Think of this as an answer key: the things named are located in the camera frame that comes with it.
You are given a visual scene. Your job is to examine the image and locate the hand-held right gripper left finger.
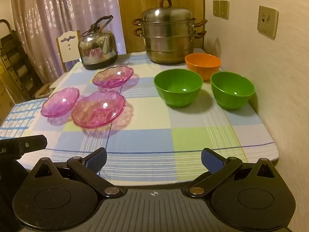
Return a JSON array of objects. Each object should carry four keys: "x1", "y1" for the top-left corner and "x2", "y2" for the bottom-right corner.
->
[{"x1": 31, "y1": 147, "x2": 123, "y2": 199}]

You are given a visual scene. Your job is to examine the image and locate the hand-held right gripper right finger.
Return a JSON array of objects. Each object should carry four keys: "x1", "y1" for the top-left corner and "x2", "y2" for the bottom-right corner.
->
[{"x1": 186, "y1": 147, "x2": 278, "y2": 199}]

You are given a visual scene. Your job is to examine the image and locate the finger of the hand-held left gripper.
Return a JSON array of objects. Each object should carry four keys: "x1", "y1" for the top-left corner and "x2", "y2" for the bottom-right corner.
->
[{"x1": 18, "y1": 135, "x2": 48, "y2": 154}]

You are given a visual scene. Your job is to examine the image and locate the small pink glass plate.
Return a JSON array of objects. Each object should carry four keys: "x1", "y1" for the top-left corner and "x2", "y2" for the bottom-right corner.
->
[
  {"x1": 40, "y1": 87, "x2": 80, "y2": 118},
  {"x1": 92, "y1": 66, "x2": 134, "y2": 89}
]

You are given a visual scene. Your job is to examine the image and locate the large pink glass plate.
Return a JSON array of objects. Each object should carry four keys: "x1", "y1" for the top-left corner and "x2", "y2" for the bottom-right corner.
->
[{"x1": 71, "y1": 90, "x2": 126, "y2": 128}]

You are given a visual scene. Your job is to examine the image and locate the small green bowl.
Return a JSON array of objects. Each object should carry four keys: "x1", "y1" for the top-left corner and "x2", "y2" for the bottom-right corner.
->
[{"x1": 210, "y1": 71, "x2": 256, "y2": 111}]

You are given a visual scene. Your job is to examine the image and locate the large green bowl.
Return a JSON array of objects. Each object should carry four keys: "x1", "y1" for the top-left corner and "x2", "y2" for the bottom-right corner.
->
[{"x1": 154, "y1": 69, "x2": 203, "y2": 108}]

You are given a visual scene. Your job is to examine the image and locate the orange bowl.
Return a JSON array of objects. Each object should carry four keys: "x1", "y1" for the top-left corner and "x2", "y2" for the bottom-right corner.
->
[{"x1": 185, "y1": 53, "x2": 222, "y2": 81}]

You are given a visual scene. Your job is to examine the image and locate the blue white printed cloth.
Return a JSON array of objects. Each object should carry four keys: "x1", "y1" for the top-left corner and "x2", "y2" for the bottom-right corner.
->
[{"x1": 0, "y1": 98, "x2": 47, "y2": 139}]

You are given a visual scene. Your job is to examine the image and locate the tan box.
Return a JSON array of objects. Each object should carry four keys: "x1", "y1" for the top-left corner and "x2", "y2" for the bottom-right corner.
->
[{"x1": 35, "y1": 83, "x2": 55, "y2": 97}]

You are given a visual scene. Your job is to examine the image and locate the checked tablecloth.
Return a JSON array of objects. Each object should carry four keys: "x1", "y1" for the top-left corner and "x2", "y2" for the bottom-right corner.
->
[{"x1": 0, "y1": 48, "x2": 279, "y2": 186}]

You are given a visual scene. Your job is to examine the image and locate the dark folding rack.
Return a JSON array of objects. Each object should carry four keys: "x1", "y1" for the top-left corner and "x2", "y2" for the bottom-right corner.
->
[{"x1": 0, "y1": 19, "x2": 44, "y2": 103}]

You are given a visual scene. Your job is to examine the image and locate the white wooden chair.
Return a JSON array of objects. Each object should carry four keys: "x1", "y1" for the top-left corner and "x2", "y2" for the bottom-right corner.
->
[{"x1": 56, "y1": 30, "x2": 81, "y2": 73}]

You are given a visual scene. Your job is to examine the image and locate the stainless steel kettle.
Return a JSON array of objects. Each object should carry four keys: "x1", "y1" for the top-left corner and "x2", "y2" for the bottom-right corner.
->
[{"x1": 78, "y1": 15, "x2": 118, "y2": 71}]

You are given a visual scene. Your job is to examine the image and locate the stainless steel steamer pot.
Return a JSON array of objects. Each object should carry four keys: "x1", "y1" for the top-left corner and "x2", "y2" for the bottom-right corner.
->
[{"x1": 132, "y1": 0, "x2": 208, "y2": 65}]

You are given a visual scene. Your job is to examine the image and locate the pale purple curtain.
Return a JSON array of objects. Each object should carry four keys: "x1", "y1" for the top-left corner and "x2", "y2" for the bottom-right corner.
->
[{"x1": 10, "y1": 0, "x2": 127, "y2": 83}]

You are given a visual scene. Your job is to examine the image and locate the beige wall socket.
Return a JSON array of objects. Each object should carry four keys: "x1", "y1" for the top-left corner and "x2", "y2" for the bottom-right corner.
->
[{"x1": 257, "y1": 5, "x2": 279, "y2": 40}]

